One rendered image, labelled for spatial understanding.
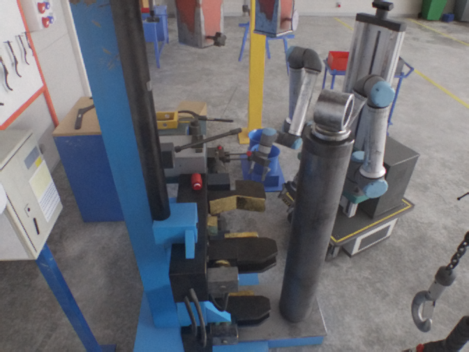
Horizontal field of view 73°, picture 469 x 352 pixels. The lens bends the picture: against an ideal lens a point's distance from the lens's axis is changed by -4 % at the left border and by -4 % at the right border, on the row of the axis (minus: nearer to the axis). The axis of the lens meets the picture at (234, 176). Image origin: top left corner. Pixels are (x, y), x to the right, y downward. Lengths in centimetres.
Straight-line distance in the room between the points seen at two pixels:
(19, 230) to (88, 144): 156
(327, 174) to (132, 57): 89
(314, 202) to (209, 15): 93
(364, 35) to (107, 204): 244
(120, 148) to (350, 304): 198
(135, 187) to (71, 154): 149
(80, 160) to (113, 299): 112
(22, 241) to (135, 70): 74
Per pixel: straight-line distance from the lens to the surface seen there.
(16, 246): 144
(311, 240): 173
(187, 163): 181
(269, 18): 134
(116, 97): 128
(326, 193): 153
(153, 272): 189
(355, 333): 257
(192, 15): 104
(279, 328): 230
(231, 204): 183
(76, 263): 305
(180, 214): 145
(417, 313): 102
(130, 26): 107
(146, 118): 117
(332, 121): 137
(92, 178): 301
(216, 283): 145
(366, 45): 239
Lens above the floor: 216
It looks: 36 degrees down
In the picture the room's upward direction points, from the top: straight up
